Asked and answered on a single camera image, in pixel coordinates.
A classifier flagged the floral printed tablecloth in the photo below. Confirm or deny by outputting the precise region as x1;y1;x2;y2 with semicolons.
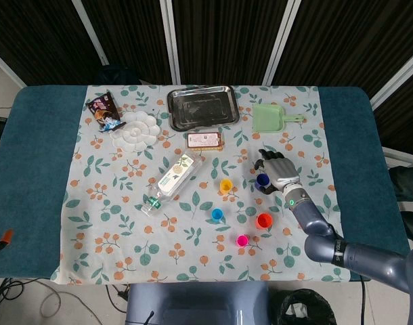
50;84;346;285

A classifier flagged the black floor plug cable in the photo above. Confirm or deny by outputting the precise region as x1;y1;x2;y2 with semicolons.
106;284;130;312

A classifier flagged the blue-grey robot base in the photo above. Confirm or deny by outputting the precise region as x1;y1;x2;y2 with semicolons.
125;281;271;325

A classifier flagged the black trash bag bin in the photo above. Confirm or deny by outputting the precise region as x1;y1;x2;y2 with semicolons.
272;288;338;325

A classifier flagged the dark white-framed partition screen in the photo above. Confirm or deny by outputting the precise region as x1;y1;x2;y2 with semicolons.
0;0;413;156

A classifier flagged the clear plastic water bottle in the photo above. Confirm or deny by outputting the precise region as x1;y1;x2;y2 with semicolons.
140;151;204;217

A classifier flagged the stainless steel tray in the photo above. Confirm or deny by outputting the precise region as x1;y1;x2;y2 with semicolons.
167;85;241;132

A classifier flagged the white flower paint palette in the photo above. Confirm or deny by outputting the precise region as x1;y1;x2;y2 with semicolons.
110;112;161;154

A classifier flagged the brown snack wrapper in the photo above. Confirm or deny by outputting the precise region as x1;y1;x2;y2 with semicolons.
86;89;126;133

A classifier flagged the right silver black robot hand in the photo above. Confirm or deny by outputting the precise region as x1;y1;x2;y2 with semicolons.
255;148;301;196

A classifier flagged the flat red yellow box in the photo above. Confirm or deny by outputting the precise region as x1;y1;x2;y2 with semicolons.
186;131;225;152

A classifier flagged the green plastic dustpan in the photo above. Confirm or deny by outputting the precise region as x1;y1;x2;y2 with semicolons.
252;103;305;134

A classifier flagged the dark chair behind table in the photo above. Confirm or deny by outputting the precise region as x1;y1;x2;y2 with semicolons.
97;65;143;87

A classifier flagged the orange handled tool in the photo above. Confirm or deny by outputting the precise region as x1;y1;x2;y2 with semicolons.
0;229;15;257

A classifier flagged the teal velvet table cover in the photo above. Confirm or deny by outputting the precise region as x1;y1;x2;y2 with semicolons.
0;84;413;282

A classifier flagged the orange plastic cup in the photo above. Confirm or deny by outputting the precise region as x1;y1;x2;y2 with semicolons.
256;213;274;230

